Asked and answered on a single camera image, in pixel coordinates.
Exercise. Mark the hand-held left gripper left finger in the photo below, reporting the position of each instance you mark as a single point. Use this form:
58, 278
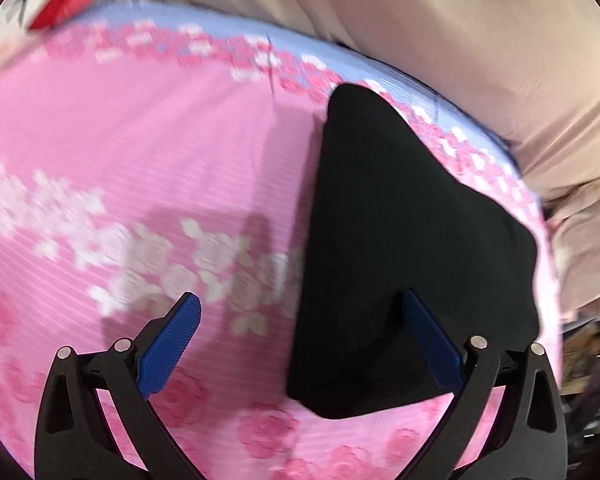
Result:
172, 345

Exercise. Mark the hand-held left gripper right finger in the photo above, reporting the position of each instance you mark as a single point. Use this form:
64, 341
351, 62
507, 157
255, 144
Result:
432, 345

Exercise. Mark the black pants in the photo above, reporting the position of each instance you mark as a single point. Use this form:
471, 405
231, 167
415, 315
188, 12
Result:
405, 210

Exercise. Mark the dark cluttered furniture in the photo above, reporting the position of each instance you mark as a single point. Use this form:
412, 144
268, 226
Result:
590, 375

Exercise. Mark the pale floral fleece blanket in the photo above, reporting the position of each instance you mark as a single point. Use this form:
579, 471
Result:
585, 250

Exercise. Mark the pink rose print bedsheet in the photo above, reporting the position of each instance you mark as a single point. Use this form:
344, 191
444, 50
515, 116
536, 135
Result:
130, 135

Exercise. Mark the beige cloth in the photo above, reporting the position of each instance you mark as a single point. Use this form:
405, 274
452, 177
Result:
430, 25

